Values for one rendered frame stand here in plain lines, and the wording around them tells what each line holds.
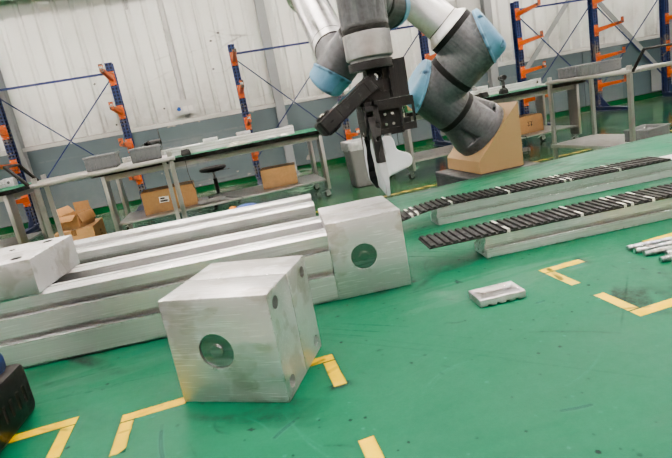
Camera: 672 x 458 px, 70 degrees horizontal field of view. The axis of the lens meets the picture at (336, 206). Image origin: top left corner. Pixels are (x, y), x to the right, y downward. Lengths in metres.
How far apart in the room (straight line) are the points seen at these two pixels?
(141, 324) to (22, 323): 0.13
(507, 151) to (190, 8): 7.48
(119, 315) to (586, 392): 0.48
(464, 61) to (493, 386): 0.87
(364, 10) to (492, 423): 0.59
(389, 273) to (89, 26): 8.12
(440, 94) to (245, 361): 0.89
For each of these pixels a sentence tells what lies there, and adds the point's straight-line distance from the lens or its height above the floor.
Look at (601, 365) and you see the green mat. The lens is 0.43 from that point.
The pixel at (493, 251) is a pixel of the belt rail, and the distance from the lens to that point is 0.65.
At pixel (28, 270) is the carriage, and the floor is 0.89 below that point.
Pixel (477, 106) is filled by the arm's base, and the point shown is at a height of 0.94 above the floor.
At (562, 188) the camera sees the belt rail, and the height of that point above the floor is 0.80.
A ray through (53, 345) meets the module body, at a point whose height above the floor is 0.80.
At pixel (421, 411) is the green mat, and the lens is 0.38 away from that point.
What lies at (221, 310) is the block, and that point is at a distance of 0.40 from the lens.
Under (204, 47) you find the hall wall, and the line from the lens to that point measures 8.34.
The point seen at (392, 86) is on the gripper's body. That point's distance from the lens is 0.78.
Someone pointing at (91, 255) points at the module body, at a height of 0.85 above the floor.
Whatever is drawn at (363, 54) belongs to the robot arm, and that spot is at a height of 1.07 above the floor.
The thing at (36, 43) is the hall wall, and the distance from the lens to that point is 8.68.
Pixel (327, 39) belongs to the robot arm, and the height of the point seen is 1.12.
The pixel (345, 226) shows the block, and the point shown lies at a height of 0.87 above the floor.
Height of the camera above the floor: 1.00
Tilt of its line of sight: 12 degrees down
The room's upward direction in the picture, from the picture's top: 10 degrees counter-clockwise
